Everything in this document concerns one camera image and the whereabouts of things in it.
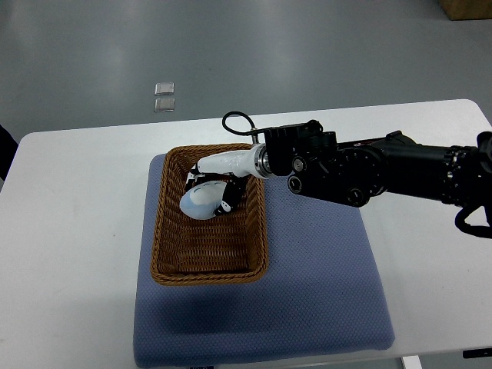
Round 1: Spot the lower metal floor plate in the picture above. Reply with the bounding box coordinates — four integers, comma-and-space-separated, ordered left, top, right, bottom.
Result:
154, 98, 175, 112

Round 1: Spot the cardboard box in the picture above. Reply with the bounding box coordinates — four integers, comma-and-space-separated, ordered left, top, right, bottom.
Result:
438, 0, 491, 21

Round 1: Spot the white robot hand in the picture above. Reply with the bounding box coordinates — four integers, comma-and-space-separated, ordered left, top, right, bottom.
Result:
184, 145, 268, 215

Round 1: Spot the blue fabric mat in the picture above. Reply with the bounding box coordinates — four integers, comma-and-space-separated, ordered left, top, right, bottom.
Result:
134, 155, 394, 367

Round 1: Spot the brown wicker basket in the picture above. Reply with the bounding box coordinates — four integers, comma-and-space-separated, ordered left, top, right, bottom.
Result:
150, 143, 268, 286

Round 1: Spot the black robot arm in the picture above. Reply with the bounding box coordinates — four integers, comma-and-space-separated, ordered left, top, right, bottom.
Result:
185, 120, 491, 226

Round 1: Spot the black cable loop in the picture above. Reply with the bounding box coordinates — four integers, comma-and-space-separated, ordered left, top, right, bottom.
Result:
221, 111, 266, 145

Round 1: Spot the white table leg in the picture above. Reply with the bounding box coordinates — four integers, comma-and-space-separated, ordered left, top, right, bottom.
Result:
401, 355, 423, 369

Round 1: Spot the upper metal floor plate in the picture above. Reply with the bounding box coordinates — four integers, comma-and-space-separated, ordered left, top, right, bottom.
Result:
155, 82, 175, 96

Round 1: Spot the metal floor plate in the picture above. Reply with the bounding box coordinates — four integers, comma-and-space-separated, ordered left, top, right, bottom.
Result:
154, 98, 175, 112
155, 82, 175, 96

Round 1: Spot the blue white plush toy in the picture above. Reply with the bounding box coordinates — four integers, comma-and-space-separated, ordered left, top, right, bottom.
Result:
179, 181, 226, 220

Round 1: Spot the black object at left edge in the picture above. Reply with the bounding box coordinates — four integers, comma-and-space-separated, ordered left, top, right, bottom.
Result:
0, 125, 18, 181

